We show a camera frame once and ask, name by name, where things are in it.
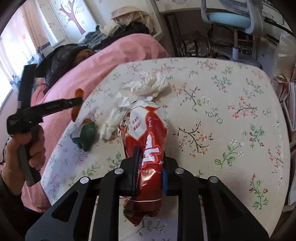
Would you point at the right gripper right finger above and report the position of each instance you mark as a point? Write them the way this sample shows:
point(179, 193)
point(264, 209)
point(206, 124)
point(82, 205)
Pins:
point(207, 209)

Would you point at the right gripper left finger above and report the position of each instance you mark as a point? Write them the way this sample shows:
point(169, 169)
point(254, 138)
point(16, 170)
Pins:
point(89, 210)

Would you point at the green plush toy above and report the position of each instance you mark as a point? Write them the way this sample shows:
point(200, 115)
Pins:
point(84, 136)

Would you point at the small white tissue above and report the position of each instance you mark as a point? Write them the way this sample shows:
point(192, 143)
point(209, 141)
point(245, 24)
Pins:
point(121, 104)

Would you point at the red snack bag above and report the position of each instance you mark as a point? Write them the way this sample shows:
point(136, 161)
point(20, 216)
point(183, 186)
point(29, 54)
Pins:
point(144, 126)

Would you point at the white tissue pile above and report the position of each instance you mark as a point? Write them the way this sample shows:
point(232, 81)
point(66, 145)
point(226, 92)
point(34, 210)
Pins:
point(146, 87)

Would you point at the person's left hand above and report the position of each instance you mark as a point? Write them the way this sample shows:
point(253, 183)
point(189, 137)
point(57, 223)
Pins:
point(16, 157)

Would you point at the black down jacket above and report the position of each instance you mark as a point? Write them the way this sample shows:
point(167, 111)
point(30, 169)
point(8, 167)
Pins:
point(60, 61)

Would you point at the pink curtain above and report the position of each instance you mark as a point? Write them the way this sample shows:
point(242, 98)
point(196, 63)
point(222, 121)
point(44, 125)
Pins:
point(25, 40)

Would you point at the floral tablecloth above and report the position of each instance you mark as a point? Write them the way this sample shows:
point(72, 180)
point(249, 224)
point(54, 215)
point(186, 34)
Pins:
point(224, 119)

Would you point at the pile of clothes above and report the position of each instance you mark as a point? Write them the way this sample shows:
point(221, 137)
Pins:
point(97, 40)

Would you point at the pink bed duvet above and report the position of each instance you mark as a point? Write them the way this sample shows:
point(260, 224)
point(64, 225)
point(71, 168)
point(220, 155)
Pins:
point(86, 75)

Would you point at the beige bag on bed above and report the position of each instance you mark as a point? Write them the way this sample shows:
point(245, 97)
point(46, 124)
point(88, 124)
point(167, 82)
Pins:
point(129, 14)

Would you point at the white bookshelf rack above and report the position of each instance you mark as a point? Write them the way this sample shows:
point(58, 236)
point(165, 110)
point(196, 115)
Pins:
point(283, 79)

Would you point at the blue grey desk chair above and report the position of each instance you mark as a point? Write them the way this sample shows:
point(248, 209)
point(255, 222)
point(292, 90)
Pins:
point(245, 16)

